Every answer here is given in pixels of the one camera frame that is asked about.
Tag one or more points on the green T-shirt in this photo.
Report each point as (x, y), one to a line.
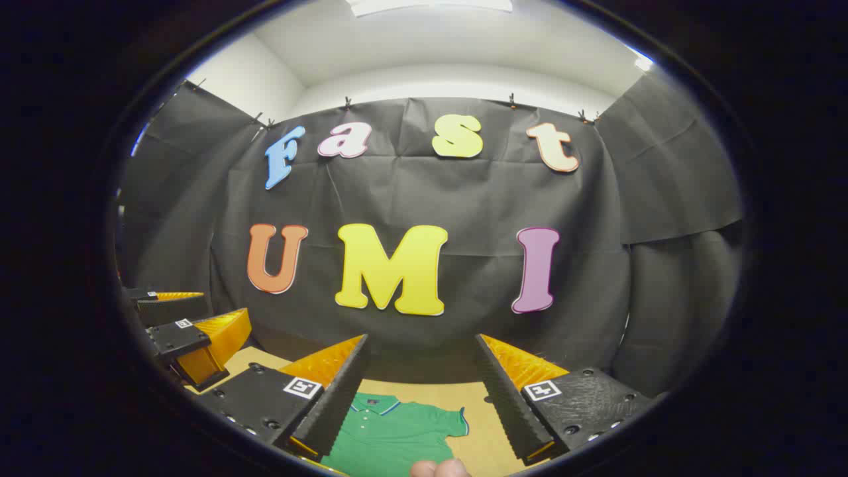
(391, 437)

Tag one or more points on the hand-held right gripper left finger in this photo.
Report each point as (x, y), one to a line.
(338, 404)

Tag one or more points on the ceiling light panel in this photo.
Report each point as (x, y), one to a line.
(430, 5)
(642, 61)

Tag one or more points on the black backdrop cloth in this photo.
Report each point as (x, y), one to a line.
(464, 199)

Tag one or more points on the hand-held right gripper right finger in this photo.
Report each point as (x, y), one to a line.
(507, 404)

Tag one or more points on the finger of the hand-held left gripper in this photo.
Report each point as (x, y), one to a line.
(172, 308)
(179, 338)

